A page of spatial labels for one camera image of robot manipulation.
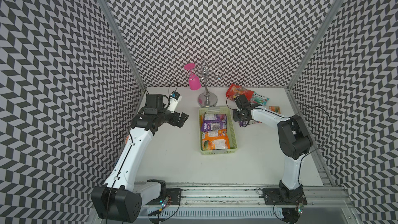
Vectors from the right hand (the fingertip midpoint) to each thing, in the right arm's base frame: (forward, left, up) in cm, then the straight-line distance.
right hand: (238, 117), depth 98 cm
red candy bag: (+20, +1, +3) cm, 21 cm away
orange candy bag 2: (-17, +16, +4) cm, 23 cm away
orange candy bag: (+6, -26, 0) cm, 27 cm away
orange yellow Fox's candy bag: (-2, +24, -1) cm, 24 cm away
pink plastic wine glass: (+20, +28, +14) cm, 37 cm away
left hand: (-11, +34, +20) cm, 41 cm away
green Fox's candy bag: (+16, -15, 0) cm, 22 cm away
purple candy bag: (-5, +16, +2) cm, 17 cm away
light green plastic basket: (+4, +13, +3) cm, 14 cm away
